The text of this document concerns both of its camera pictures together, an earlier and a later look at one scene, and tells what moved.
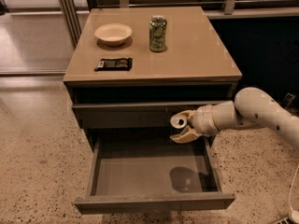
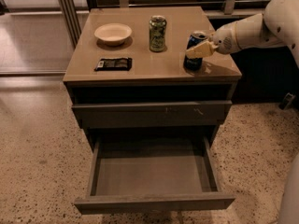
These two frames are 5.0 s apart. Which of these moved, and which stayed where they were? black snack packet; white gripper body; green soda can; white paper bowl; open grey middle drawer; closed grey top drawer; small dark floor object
Moved: white gripper body
Stayed: green soda can; black snack packet; white paper bowl; small dark floor object; open grey middle drawer; closed grey top drawer
